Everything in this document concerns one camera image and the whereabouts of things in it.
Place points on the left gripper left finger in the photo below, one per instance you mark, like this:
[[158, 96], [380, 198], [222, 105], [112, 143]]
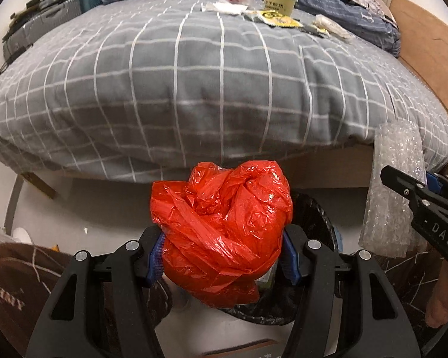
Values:
[[72, 322]]

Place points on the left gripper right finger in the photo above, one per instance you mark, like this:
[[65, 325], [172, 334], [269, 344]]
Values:
[[373, 322]]

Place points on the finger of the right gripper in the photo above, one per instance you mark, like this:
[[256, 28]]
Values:
[[402, 183], [437, 183]]

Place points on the white drawstring pouch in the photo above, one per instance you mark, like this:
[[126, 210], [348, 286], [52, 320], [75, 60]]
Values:
[[333, 28]]

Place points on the yellow rice cracker packet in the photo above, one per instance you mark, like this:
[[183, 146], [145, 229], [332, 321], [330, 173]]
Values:
[[272, 18]]

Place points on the white tissue paper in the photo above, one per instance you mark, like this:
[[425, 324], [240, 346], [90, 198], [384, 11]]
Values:
[[224, 7]]

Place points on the black wet wipe packet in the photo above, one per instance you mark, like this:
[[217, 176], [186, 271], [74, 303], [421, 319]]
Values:
[[314, 30]]

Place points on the black lined trash bin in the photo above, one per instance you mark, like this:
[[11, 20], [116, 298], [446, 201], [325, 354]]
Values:
[[278, 304]]

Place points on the person's right hand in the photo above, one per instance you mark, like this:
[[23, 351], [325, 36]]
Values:
[[437, 307]]

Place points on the brown patterned trouser leg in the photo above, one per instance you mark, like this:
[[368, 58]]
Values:
[[28, 274]]

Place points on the wooden headboard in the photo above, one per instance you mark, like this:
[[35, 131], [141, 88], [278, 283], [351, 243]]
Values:
[[424, 39]]

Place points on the grey checked bed sheet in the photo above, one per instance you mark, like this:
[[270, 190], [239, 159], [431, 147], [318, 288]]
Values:
[[142, 90]]

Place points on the yellow yogurt cup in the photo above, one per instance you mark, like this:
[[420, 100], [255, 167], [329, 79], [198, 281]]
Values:
[[284, 7]]

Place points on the grey suitcase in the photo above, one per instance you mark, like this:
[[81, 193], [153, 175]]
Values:
[[34, 28]]

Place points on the wooden bed frame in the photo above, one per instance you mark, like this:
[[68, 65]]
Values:
[[349, 167]]

